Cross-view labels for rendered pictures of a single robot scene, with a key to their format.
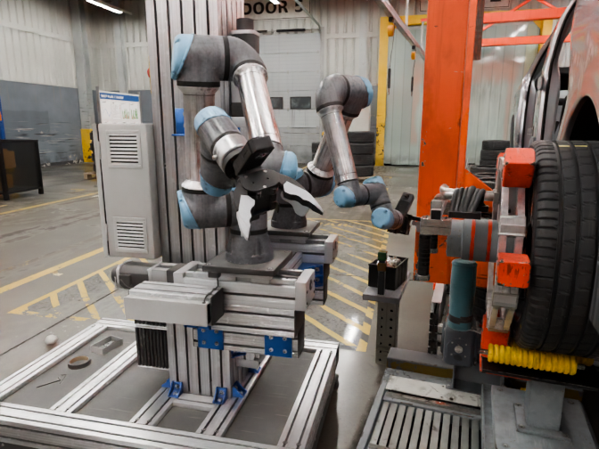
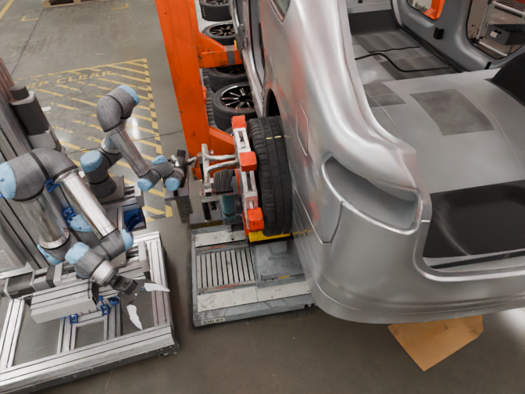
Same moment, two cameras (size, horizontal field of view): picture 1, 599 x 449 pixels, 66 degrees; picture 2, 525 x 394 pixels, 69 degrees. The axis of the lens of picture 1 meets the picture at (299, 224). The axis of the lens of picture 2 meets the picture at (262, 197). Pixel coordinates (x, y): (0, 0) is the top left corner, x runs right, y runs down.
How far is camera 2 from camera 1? 97 cm
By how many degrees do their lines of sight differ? 38
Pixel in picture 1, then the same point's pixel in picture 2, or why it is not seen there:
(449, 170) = (201, 113)
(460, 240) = not seen: hidden behind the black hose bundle
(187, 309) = (80, 305)
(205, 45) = (26, 174)
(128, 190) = not seen: outside the picture
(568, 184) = (274, 171)
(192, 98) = (29, 204)
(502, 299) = not seen: hidden behind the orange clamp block
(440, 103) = (183, 70)
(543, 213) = (265, 191)
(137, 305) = (43, 315)
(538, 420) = (277, 251)
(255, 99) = (84, 202)
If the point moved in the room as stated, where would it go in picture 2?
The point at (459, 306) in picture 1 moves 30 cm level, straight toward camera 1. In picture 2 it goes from (228, 209) to (233, 245)
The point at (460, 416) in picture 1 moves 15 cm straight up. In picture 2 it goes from (239, 248) to (237, 234)
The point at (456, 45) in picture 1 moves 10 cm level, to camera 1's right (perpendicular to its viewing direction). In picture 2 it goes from (184, 27) to (202, 23)
